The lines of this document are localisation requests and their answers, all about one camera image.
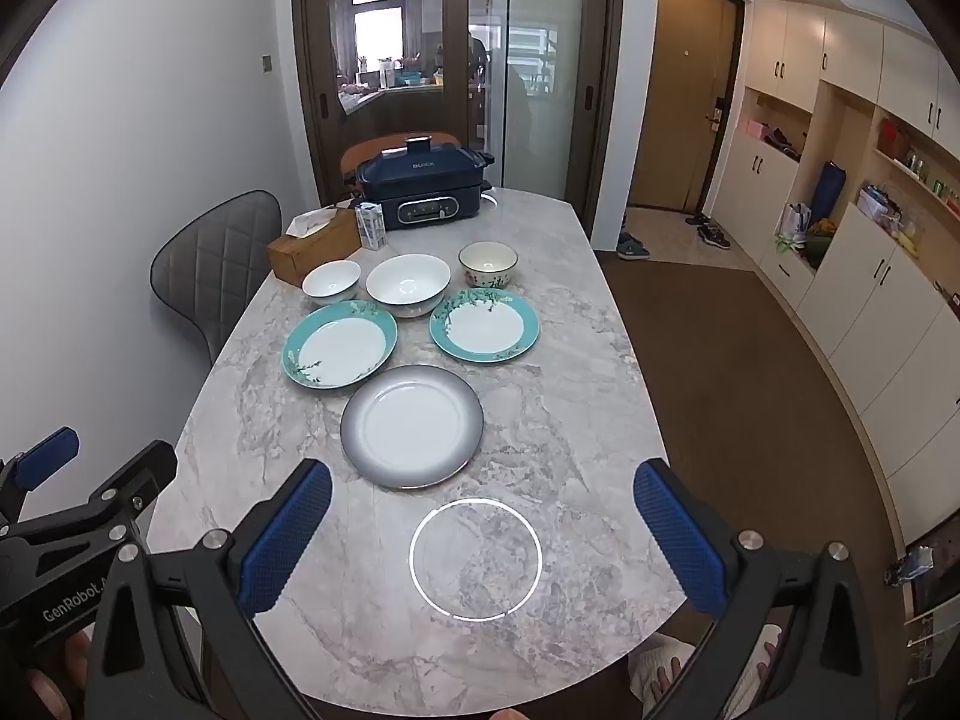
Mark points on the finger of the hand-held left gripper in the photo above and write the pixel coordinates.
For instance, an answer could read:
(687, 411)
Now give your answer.
(49, 454)
(135, 476)

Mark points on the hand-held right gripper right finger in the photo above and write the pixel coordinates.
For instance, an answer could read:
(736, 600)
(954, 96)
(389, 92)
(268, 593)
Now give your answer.
(679, 540)

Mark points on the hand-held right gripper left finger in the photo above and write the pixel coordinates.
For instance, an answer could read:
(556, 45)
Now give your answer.
(285, 532)

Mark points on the grey rimmed plate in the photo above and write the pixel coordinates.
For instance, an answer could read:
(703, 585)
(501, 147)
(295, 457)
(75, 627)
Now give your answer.
(409, 427)

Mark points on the teal rimmed floral plate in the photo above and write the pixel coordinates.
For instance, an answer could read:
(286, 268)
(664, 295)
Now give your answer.
(337, 349)
(484, 326)

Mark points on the small white bowl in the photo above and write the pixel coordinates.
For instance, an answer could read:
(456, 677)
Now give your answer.
(330, 281)

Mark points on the large white bowl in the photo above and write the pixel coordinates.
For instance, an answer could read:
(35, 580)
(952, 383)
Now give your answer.
(409, 285)

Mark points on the cream patterned bowl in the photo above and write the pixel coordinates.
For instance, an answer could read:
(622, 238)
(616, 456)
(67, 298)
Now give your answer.
(487, 262)

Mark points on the person's left hand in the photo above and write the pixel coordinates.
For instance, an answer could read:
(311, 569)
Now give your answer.
(56, 682)

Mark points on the white slipper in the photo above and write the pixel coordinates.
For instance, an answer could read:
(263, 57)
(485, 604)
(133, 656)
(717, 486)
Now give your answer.
(639, 679)

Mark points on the grey quilted chair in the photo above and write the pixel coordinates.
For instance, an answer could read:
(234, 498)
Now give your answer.
(217, 262)

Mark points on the dark glossy panel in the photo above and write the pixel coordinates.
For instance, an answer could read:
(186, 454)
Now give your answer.
(934, 570)

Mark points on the wooden tissue box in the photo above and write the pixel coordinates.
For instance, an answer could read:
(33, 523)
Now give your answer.
(307, 259)

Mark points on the blue sneaker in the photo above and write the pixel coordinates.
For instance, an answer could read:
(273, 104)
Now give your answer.
(632, 246)

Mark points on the black sneaker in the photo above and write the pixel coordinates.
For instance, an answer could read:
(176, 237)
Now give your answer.
(699, 219)
(715, 235)

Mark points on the small clear box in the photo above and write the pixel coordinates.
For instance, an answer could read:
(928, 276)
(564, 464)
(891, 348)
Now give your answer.
(371, 229)

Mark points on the green bag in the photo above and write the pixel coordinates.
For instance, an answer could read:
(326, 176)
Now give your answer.
(821, 244)

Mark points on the white shopping bag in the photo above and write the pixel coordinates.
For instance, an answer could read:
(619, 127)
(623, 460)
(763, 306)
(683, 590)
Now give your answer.
(795, 225)

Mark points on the blue bag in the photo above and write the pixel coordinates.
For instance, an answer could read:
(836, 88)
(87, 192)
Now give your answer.
(831, 195)

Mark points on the dark blue electric cooker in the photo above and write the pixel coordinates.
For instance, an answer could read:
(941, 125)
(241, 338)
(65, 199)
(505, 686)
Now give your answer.
(420, 180)

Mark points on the pink box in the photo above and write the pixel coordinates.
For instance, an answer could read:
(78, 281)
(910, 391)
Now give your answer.
(754, 129)

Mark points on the kitchen counter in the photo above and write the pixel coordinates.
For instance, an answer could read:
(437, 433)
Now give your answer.
(390, 109)

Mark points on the wooden entrance door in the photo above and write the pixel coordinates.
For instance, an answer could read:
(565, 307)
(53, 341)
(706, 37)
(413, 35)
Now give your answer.
(675, 90)

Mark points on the red box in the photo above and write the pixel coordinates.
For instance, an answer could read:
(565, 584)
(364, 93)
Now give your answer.
(891, 139)

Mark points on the brown framed glass sliding door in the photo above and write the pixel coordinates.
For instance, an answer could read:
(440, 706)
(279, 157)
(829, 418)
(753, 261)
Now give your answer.
(315, 52)

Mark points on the white built-in cabinet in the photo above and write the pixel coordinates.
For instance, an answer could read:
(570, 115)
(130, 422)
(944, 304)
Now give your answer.
(780, 45)

